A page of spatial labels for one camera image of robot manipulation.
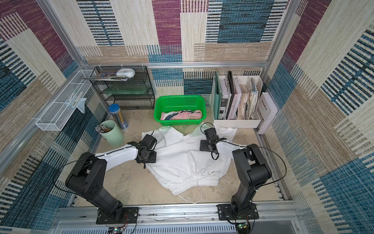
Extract white wire wall basket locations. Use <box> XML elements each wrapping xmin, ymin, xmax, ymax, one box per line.
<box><xmin>36</xmin><ymin>69</ymin><xmax>93</xmax><ymax>131</ymax></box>

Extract green folder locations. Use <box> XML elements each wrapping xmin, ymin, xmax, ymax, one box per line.
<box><xmin>212</xmin><ymin>72</ymin><xmax>222</xmax><ymax>120</ymax></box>

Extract pink shark print shorts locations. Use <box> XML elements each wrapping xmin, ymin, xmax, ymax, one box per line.
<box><xmin>160</xmin><ymin>110</ymin><xmax>203</xmax><ymax>121</ymax></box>

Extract green plastic basket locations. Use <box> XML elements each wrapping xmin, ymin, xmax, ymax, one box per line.
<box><xmin>154</xmin><ymin>95</ymin><xmax>207</xmax><ymax>126</ymax></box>

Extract black wire shelf rack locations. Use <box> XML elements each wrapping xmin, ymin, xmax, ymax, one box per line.
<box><xmin>89</xmin><ymin>66</ymin><xmax>155</xmax><ymax>110</ymax></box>

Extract grey Inedia magazine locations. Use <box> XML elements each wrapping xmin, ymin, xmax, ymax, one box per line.
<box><xmin>257</xmin><ymin>92</ymin><xmax>278</xmax><ymax>135</ymax></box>

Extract white shirt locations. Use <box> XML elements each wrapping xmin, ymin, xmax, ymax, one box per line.
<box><xmin>146</xmin><ymin>126</ymin><xmax>233</xmax><ymax>196</ymax></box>

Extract blue lid cylindrical can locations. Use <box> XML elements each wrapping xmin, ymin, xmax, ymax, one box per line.
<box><xmin>108</xmin><ymin>103</ymin><xmax>129</xmax><ymax>130</ymax></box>

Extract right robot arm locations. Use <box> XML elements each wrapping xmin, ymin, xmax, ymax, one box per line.
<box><xmin>200</xmin><ymin>127</ymin><xmax>272</xmax><ymax>224</ymax></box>

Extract white round object on shelf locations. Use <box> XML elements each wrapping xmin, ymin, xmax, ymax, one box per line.
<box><xmin>116</xmin><ymin>68</ymin><xmax>135</xmax><ymax>79</ymax></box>

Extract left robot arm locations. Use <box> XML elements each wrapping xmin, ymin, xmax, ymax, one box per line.
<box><xmin>65</xmin><ymin>134</ymin><xmax>157</xmax><ymax>226</ymax></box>

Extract white plastic file organizer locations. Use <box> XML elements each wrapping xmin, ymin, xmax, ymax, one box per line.
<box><xmin>209</xmin><ymin>73</ymin><xmax>263</xmax><ymax>128</ymax></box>

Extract light green cup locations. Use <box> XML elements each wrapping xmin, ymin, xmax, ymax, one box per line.
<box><xmin>95</xmin><ymin>120</ymin><xmax>124</xmax><ymax>147</ymax></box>

